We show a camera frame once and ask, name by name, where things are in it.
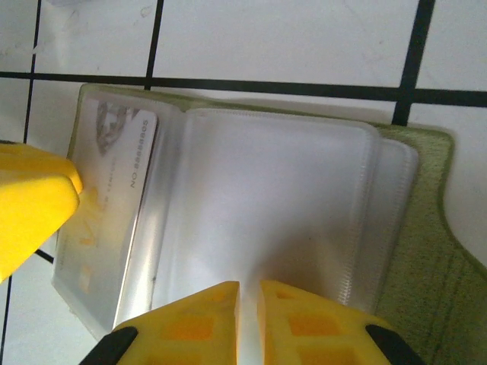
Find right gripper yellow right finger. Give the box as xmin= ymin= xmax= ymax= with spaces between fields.
xmin=258 ymin=280 xmax=423 ymax=365

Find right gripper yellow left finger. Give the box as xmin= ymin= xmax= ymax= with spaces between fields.
xmin=81 ymin=280 xmax=243 ymax=365

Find silver VIP credit card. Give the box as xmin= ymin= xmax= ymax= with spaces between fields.
xmin=53 ymin=108 xmax=159 ymax=332

